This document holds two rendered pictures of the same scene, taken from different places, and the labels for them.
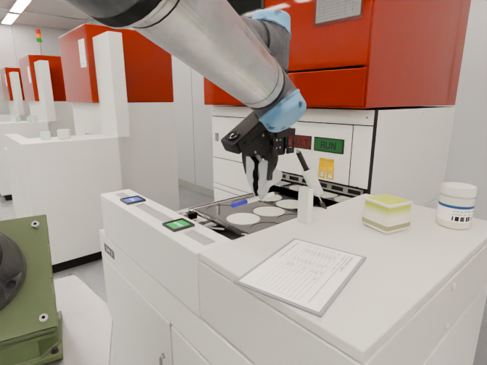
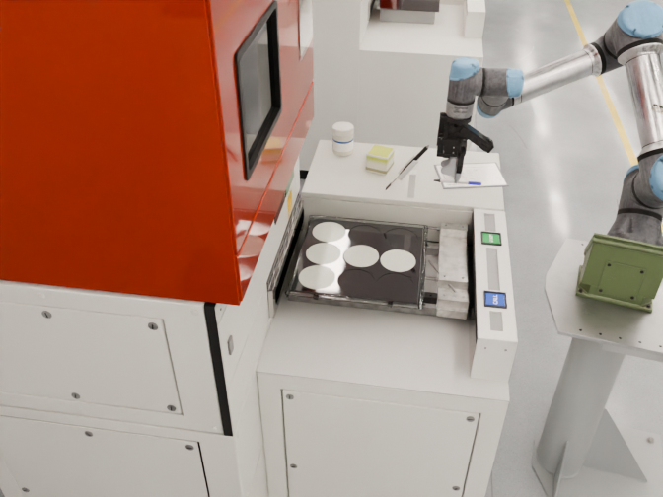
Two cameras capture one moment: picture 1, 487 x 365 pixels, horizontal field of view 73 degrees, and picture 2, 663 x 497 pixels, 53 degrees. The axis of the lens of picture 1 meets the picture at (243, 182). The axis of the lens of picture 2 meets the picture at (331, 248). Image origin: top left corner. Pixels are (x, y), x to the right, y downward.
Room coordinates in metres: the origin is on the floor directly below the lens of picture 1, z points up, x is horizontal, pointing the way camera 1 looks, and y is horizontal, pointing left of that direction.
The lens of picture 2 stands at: (2.04, 1.00, 2.08)
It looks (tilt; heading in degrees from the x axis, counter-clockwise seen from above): 38 degrees down; 230
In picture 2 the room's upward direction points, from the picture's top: straight up
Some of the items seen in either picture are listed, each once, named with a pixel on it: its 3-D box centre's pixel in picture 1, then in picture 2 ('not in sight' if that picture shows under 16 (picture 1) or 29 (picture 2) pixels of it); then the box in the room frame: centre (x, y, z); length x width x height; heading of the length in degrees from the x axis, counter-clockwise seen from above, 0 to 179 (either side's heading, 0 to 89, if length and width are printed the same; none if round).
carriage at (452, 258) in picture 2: not in sight; (452, 271); (0.82, 0.11, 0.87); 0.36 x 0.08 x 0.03; 41
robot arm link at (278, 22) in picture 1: (269, 43); (464, 81); (0.68, -0.05, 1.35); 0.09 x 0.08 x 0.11; 136
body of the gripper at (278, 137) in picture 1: (269, 127); (453, 134); (0.69, -0.05, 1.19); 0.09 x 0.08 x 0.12; 132
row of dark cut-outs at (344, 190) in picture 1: (307, 181); (284, 236); (1.16, -0.23, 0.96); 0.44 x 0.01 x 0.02; 41
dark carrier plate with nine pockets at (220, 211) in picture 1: (268, 211); (360, 257); (1.01, -0.08, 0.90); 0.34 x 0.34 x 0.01; 41
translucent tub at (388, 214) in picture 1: (386, 213); (380, 160); (0.71, -0.32, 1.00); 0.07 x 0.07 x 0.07; 26
